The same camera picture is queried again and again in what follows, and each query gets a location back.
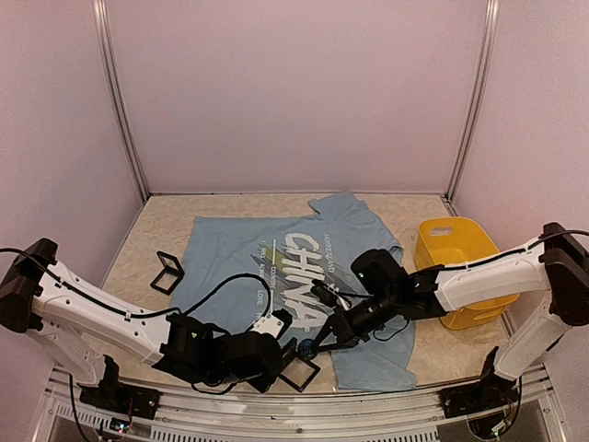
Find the blue brooch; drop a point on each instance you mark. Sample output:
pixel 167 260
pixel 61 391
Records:
pixel 306 350

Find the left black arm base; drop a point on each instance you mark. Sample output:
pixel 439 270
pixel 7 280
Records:
pixel 112 395

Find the light blue printed t-shirt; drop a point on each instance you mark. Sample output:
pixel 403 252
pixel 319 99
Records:
pixel 244 263

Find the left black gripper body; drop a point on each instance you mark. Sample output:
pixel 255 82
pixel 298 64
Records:
pixel 263 383

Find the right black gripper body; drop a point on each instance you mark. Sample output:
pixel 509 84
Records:
pixel 358 327

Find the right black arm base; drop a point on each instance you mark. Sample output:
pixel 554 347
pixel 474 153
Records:
pixel 494 388

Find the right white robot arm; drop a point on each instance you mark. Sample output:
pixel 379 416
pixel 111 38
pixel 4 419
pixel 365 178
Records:
pixel 555 262

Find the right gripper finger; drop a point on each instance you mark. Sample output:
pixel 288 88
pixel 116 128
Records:
pixel 332 327
pixel 320 348

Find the right aluminium frame post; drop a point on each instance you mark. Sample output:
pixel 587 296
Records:
pixel 475 101

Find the left aluminium frame post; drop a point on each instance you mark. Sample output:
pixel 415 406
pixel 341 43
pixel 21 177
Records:
pixel 106 48

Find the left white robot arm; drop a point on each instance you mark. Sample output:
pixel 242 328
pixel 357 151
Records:
pixel 42 297

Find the black brooch case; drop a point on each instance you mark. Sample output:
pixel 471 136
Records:
pixel 170 276
pixel 299 374

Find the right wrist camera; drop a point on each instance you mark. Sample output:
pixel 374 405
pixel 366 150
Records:
pixel 329 295

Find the aluminium frame post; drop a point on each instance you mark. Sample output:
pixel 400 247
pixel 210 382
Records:
pixel 106 48
pixel 475 101

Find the front aluminium rail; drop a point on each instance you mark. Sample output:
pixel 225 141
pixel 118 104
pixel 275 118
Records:
pixel 185 415

